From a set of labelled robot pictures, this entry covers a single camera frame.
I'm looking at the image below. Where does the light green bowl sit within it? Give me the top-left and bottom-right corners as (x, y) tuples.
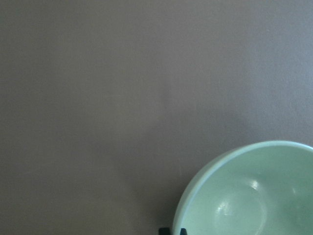
(171, 141), (313, 235)

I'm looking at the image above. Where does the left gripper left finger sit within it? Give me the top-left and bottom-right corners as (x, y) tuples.
(158, 227), (171, 235)

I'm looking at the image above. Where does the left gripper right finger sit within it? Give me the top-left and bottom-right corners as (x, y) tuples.
(180, 228), (187, 235)

